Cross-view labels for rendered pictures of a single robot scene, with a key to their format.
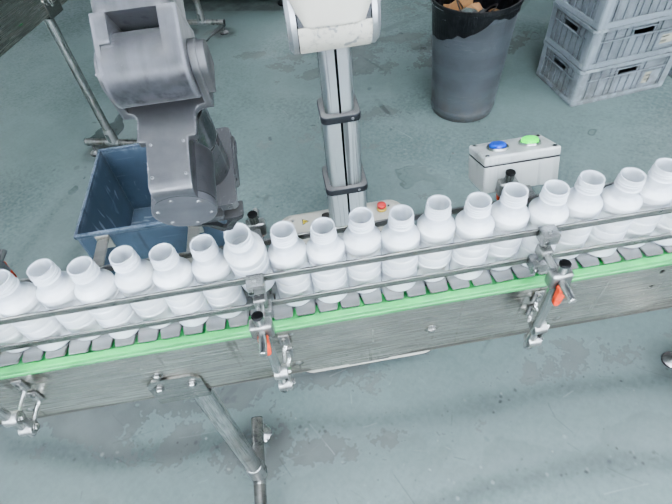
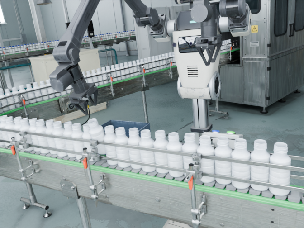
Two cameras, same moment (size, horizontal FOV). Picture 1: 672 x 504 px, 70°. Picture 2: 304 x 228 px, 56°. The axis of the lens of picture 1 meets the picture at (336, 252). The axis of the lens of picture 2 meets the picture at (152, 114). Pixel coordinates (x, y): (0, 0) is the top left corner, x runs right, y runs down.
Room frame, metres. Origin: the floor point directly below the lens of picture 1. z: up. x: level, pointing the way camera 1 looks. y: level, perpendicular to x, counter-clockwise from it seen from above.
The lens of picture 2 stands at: (-0.34, -0.69, 1.56)
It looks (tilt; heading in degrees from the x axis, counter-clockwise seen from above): 18 degrees down; 33
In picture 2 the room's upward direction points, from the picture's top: 6 degrees counter-clockwise
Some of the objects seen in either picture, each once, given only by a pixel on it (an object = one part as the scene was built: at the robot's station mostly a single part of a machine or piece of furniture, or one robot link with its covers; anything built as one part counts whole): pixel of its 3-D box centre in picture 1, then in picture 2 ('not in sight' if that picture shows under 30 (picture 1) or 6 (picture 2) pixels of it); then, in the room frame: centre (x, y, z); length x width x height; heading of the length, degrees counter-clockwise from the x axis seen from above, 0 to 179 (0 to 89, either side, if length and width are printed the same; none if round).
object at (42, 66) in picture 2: not in sight; (70, 84); (3.34, 3.53, 0.59); 1.10 x 0.62 x 1.18; 165
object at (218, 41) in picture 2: not in sight; (211, 50); (0.68, -0.31, 1.44); 0.07 x 0.07 x 0.09; 3
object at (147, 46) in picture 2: not in sight; (154, 46); (6.05, 3.22, 0.96); 0.82 x 0.50 x 1.91; 165
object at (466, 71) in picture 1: (468, 54); not in sight; (2.43, -0.85, 0.32); 0.45 x 0.45 x 0.64
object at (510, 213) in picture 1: (505, 227); (191, 155); (0.51, -0.28, 1.08); 0.06 x 0.06 x 0.17
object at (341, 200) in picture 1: (347, 219); not in sight; (1.14, -0.05, 0.49); 0.13 x 0.13 x 0.40; 3
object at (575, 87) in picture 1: (603, 62); not in sight; (2.53, -1.71, 0.11); 0.61 x 0.41 x 0.22; 99
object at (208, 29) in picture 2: not in sight; (208, 30); (0.66, -0.31, 1.51); 0.10 x 0.07 x 0.07; 3
